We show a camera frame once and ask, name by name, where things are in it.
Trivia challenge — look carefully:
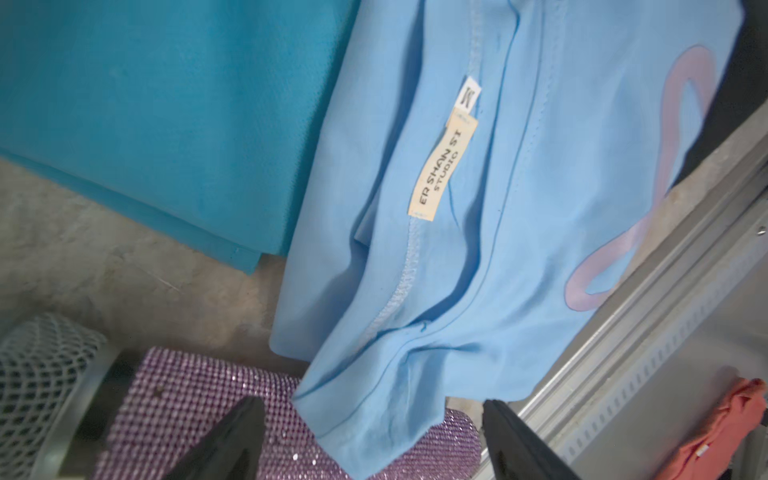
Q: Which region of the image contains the aluminium frame rail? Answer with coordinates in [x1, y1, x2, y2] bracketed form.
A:
[514, 107, 767, 479]

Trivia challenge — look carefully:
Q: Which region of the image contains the teal t-shirt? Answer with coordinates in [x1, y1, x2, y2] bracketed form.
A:
[1, 1, 358, 273]

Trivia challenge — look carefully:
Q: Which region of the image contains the black t-shirt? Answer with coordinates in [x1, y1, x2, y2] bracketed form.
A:
[675, 0, 767, 184]

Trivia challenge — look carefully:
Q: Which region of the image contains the purple glitter microphone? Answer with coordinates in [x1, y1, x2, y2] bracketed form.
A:
[0, 313, 484, 480]

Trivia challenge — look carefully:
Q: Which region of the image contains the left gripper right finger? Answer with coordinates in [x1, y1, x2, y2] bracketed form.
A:
[482, 400, 579, 480]

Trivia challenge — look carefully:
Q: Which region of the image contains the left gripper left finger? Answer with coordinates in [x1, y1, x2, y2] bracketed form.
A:
[164, 396, 266, 480]

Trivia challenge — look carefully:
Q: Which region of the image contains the red cloth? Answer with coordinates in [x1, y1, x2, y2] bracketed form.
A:
[655, 379, 767, 480]

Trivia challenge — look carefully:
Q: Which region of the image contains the light blue t-shirt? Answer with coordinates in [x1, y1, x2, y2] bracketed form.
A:
[270, 1, 744, 479]

